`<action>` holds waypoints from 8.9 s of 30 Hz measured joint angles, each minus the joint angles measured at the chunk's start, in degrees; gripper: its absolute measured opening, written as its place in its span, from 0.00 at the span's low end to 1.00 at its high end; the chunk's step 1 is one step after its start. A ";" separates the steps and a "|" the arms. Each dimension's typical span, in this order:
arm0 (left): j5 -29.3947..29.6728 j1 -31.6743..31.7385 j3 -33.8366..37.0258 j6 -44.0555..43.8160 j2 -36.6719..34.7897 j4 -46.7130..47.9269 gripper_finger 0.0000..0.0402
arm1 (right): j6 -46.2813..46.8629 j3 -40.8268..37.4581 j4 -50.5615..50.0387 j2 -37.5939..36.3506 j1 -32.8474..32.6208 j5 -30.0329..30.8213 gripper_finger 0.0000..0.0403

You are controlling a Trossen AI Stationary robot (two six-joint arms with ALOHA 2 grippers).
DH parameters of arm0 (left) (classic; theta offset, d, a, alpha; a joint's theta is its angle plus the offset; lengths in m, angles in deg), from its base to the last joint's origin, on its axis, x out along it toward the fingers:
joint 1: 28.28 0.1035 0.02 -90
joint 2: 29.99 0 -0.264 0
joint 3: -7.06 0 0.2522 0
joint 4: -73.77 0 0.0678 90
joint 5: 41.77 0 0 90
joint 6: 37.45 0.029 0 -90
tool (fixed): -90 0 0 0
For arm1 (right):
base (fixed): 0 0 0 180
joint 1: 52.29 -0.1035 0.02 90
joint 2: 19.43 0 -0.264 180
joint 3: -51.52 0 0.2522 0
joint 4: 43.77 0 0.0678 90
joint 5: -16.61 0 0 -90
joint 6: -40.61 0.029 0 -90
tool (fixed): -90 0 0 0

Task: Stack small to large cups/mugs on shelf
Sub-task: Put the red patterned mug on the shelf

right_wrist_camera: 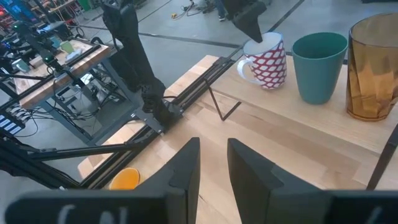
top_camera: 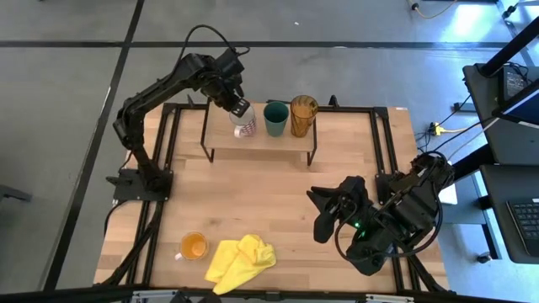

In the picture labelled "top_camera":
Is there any dark grey side desk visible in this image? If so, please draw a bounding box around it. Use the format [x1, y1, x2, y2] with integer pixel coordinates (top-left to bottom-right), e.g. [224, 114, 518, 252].
[462, 62, 539, 265]

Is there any yellow mug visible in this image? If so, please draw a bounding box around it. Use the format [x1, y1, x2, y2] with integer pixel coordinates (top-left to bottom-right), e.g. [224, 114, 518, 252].
[173, 231, 211, 263]

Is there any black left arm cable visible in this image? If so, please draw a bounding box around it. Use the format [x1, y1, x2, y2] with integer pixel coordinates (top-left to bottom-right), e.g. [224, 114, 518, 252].
[176, 24, 252, 64]

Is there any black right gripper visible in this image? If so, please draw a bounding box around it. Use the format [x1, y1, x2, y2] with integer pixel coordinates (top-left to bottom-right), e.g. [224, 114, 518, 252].
[306, 175, 381, 245]

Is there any yellow microfibre cloth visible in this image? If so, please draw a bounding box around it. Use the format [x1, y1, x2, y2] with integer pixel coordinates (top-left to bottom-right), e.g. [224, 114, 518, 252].
[204, 233, 278, 295]

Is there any red white patterned mug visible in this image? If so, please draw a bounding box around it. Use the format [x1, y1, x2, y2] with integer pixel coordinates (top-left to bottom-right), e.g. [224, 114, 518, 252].
[229, 104, 258, 139]

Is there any yellow floor cable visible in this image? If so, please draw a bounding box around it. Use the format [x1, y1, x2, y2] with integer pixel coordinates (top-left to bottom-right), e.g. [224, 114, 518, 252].
[405, 0, 459, 20]

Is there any black computer keyboard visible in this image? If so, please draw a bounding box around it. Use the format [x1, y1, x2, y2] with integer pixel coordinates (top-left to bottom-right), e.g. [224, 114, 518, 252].
[506, 197, 539, 258]

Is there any amber faceted tumbler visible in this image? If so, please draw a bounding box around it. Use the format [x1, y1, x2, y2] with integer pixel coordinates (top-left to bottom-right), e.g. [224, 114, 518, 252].
[289, 94, 320, 139]

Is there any black table rig frame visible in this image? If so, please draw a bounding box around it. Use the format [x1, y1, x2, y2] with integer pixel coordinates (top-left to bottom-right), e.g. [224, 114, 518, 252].
[94, 99, 448, 298]

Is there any teal plastic cup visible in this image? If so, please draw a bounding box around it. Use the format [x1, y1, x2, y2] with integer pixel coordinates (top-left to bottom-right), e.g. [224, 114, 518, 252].
[263, 100, 291, 138]

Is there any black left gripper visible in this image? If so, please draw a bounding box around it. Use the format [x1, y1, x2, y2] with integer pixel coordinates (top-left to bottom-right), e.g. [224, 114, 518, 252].
[201, 62, 252, 120]

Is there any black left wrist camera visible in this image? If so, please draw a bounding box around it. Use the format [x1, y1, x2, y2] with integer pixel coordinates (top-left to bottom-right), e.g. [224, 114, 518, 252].
[215, 47, 246, 77]

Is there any wooden shelf with black frame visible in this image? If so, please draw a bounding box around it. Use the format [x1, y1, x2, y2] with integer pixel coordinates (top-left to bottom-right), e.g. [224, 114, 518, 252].
[200, 97, 319, 167]

